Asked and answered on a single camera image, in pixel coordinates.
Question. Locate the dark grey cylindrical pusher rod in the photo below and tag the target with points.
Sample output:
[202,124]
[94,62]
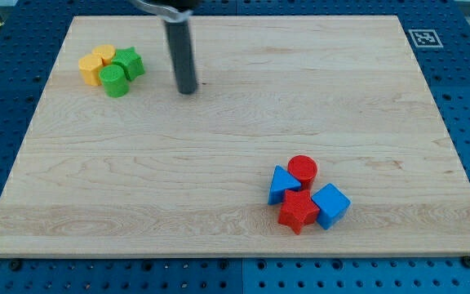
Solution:
[180,45]

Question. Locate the green star block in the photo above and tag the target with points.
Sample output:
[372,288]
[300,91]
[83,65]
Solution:
[130,61]

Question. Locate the red star block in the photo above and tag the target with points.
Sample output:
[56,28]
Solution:
[298,210]

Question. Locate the yellow cylinder block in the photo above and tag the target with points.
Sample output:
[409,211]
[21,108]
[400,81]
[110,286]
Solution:
[106,52]

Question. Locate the green cylinder block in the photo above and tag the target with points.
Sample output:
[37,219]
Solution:
[114,81]

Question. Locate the light wooden board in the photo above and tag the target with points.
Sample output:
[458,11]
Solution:
[155,174]

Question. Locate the blue triangle block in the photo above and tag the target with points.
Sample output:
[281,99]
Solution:
[282,181]

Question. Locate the red cylinder block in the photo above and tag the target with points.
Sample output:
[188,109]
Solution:
[304,169]

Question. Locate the blue cube block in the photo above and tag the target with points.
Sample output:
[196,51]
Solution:
[333,205]

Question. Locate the white fiducial marker tag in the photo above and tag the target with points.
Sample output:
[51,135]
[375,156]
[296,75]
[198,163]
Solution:
[425,38]

